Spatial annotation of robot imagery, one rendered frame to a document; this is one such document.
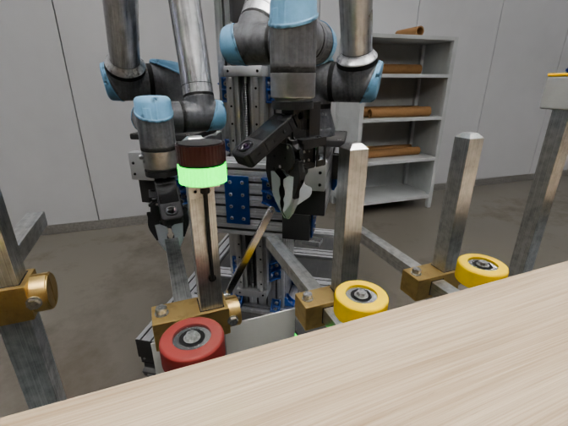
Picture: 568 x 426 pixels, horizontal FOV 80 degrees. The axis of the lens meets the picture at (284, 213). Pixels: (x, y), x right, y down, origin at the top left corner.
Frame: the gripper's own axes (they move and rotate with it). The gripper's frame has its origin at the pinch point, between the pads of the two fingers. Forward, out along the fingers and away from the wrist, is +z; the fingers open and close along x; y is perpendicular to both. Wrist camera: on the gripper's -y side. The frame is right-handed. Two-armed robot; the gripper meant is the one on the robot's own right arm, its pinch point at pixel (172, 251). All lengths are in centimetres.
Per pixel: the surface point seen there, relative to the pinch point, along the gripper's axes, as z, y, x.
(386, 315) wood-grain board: -9, -46, -26
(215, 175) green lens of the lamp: -28.7, -37.4, -5.1
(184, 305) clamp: -5.5, -29.6, -0.1
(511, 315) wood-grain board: -9, -53, -42
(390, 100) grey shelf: -15, 216, -228
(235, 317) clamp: -3.7, -33.2, -7.5
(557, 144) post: -27, -31, -78
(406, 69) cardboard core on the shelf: -43, 196, -226
